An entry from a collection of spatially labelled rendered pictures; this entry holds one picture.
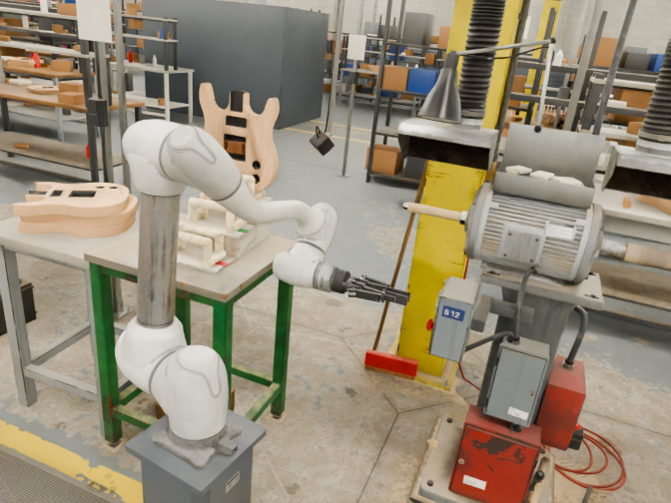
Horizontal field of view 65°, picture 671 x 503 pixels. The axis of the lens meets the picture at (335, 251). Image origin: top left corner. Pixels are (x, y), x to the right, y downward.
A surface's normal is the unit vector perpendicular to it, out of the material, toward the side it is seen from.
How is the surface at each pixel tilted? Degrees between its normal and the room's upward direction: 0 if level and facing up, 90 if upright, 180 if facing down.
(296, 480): 0
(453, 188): 90
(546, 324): 90
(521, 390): 90
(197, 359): 6
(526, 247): 90
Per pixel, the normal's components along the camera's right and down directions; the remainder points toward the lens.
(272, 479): 0.10, -0.92
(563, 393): -0.37, 0.33
